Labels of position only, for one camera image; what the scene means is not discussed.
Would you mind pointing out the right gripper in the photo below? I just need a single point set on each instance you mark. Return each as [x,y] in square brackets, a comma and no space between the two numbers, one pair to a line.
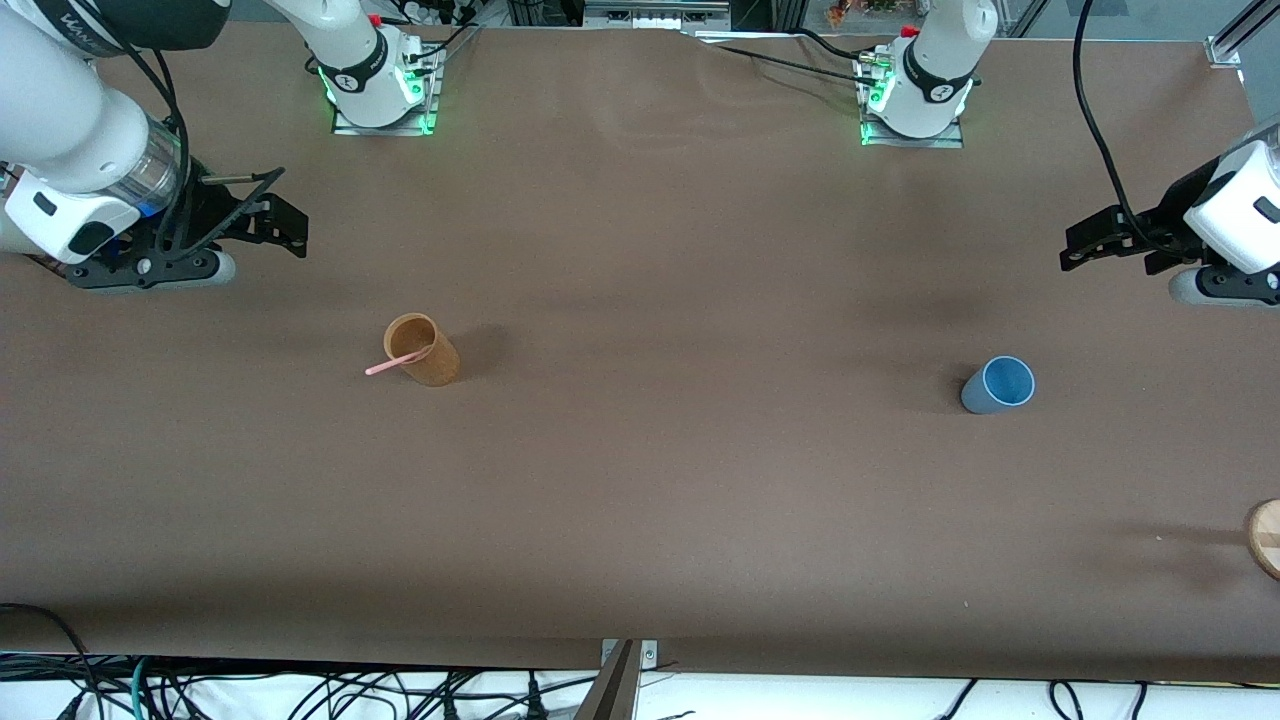
[207,211]

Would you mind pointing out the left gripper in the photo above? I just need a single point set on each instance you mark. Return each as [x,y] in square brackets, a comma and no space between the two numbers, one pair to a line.
[1172,216]

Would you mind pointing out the pink chopstick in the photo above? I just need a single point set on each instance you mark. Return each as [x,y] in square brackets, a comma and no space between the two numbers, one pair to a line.
[385,366]

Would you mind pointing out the blue cup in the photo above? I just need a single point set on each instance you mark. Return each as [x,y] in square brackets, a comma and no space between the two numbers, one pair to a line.
[1000,385]

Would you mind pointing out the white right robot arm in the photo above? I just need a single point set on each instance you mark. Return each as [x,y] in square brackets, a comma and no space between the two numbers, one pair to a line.
[60,110]

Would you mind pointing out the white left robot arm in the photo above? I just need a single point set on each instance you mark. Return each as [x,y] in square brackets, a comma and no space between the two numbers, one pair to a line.
[940,60]

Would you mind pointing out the brown cup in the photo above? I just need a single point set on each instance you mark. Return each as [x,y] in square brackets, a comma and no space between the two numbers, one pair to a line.
[430,355]

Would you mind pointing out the round wooden disc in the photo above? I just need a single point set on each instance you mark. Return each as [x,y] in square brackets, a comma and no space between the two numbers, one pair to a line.
[1268,540]

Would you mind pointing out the grey metal box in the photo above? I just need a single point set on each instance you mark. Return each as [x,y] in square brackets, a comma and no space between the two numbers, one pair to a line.
[655,12]

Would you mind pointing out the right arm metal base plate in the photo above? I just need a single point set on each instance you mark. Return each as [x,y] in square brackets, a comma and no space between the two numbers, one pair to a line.
[425,100]

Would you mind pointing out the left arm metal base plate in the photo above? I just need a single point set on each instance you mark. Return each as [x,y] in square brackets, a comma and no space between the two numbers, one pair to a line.
[955,135]

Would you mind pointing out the aluminium frame profile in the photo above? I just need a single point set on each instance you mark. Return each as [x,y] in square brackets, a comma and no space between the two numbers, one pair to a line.
[1232,40]

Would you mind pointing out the metal table edge bracket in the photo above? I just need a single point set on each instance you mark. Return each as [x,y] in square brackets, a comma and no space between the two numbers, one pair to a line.
[650,655]

